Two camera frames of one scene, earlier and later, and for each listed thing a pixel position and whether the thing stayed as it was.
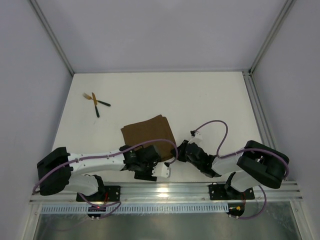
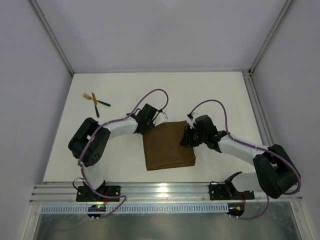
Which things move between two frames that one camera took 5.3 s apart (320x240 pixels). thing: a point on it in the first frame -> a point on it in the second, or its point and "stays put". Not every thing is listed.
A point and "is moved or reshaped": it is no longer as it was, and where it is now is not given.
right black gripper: [184, 149] -> [188, 139]
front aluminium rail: [174, 192] stays put
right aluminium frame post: [288, 6] stays put
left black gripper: [153, 155] -> [147, 126]
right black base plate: [218, 192] stays put
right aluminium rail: [265, 128] stays put
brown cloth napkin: [157, 128] is moved or reshaped
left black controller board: [95, 216] stays put
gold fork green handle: [88, 97] stays put
